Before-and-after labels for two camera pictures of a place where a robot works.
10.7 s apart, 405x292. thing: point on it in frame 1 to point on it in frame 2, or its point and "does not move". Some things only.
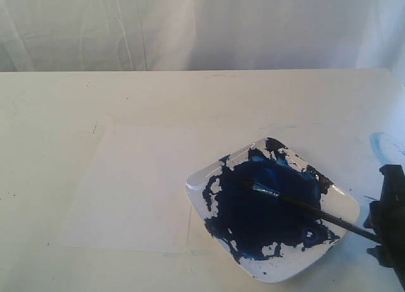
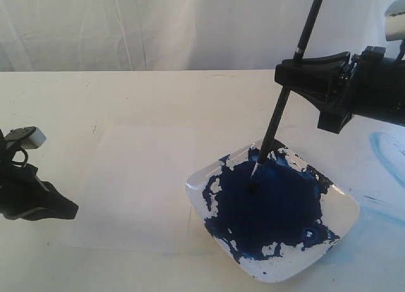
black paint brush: x=371 y=237 to x=280 y=104
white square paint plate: x=276 y=240 does not move
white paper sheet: x=134 y=196 does not move
